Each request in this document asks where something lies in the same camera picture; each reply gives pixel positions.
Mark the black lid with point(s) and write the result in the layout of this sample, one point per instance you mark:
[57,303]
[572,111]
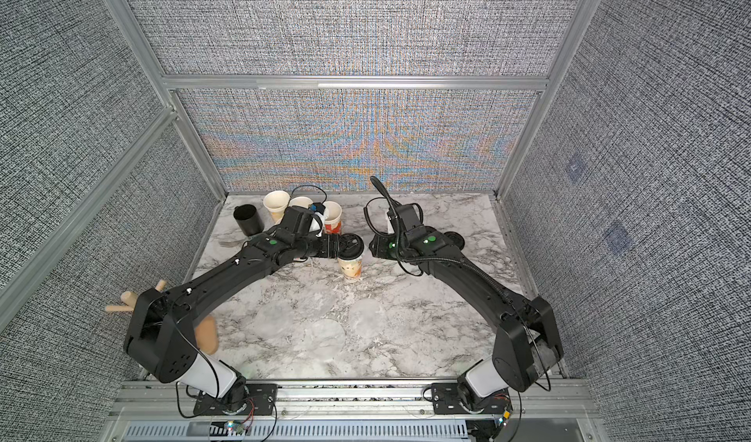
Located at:
[455,238]
[350,247]

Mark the wooden peg rack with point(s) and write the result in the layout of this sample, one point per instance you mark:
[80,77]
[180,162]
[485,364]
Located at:
[206,331]

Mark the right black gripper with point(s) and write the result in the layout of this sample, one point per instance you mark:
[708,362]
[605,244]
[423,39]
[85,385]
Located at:
[405,219]

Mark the red paper cup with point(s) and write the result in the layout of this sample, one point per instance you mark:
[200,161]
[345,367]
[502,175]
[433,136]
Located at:
[333,216]

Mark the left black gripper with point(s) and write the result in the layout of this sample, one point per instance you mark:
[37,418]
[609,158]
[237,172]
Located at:
[299,222]

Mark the black cylindrical cup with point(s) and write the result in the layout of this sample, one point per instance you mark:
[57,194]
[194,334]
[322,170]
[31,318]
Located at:
[248,219]

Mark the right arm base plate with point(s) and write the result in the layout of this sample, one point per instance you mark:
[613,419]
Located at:
[456,399]

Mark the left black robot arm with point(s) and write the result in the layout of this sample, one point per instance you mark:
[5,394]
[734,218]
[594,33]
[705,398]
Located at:
[161,335]

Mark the black lid back right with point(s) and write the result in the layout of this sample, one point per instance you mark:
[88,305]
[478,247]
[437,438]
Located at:
[455,238]

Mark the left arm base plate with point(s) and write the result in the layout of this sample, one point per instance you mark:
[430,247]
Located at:
[241,400]

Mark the black lid front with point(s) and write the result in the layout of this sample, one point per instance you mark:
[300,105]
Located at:
[350,247]

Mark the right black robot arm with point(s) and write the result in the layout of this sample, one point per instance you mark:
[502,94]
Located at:
[527,341]

